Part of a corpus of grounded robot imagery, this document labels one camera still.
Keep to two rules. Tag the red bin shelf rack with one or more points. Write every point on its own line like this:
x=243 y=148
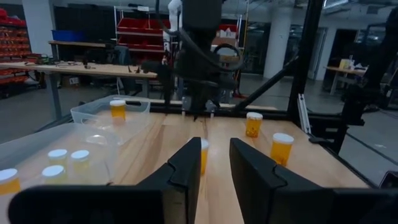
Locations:
x=140 y=25

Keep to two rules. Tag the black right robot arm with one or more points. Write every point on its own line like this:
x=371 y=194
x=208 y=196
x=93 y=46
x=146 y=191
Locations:
x=202 y=18

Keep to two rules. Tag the clear plastic bin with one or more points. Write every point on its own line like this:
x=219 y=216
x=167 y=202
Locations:
x=90 y=110
x=93 y=146

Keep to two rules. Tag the small orange pill bottle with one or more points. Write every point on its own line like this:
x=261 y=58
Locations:
x=8 y=183

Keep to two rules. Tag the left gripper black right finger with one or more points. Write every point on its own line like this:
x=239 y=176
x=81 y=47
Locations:
x=258 y=193

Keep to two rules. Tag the blue storage bin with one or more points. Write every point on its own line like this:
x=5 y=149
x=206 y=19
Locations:
x=66 y=35

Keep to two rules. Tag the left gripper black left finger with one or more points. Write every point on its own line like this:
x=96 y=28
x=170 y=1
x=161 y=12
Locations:
x=174 y=193

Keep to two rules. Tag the small black box device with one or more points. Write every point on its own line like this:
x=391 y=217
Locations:
x=390 y=180

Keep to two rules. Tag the black aluminium table frame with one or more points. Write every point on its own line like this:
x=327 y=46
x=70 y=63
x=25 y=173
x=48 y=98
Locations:
x=306 y=62

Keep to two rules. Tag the white pillar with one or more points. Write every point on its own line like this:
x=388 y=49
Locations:
x=278 y=46

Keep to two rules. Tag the light wooden side table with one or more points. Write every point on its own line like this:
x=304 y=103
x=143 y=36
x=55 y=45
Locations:
x=345 y=71

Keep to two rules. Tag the wooden workbench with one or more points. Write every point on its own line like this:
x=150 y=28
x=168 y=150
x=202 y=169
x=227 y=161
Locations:
x=77 y=69

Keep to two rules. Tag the red parts bin wall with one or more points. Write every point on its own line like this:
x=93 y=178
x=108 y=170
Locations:
x=12 y=40

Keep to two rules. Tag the large orange pill bottle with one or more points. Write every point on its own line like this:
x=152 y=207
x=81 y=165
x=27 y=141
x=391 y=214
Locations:
x=204 y=155
x=254 y=126
x=281 y=151
x=117 y=112

